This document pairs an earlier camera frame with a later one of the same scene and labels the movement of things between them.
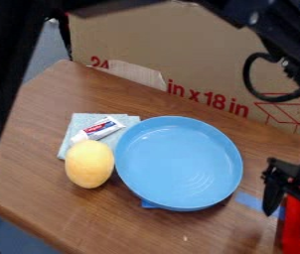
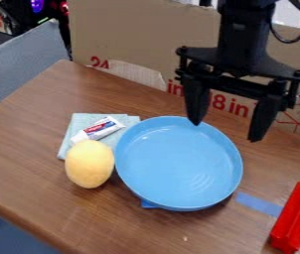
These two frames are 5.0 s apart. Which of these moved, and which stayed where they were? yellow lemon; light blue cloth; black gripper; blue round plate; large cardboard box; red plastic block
Moved: black gripper; red plastic block
Stayed: yellow lemon; blue round plate; large cardboard box; light blue cloth
